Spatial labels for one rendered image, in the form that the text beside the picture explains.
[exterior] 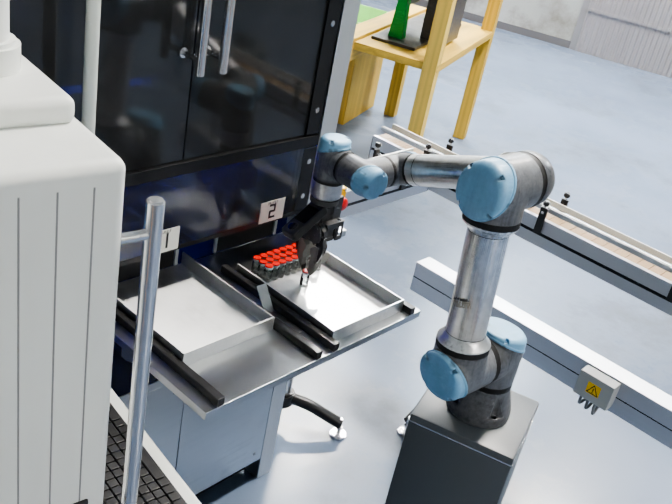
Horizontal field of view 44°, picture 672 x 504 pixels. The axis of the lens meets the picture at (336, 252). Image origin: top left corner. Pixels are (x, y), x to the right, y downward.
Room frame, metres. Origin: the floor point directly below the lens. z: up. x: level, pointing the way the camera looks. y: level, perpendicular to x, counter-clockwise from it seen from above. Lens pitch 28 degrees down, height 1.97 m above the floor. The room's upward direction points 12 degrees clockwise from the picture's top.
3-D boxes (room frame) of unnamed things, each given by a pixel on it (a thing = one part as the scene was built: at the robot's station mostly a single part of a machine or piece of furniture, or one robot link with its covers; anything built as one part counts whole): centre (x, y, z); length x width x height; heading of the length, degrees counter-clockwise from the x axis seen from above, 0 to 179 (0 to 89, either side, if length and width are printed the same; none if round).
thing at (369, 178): (1.78, -0.03, 1.23); 0.11 x 0.11 x 0.08; 47
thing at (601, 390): (2.22, -0.90, 0.50); 0.12 x 0.05 x 0.09; 52
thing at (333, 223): (1.84, 0.05, 1.07); 0.09 x 0.08 x 0.12; 142
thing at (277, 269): (1.87, 0.11, 0.91); 0.18 x 0.02 x 0.05; 142
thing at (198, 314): (1.61, 0.32, 0.90); 0.34 x 0.26 x 0.04; 52
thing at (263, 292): (1.65, 0.10, 0.91); 0.14 x 0.03 x 0.06; 53
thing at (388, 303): (1.81, 0.02, 0.90); 0.34 x 0.26 x 0.04; 52
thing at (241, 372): (1.70, 0.16, 0.87); 0.70 x 0.48 x 0.02; 142
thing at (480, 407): (1.60, -0.40, 0.84); 0.15 x 0.15 x 0.10
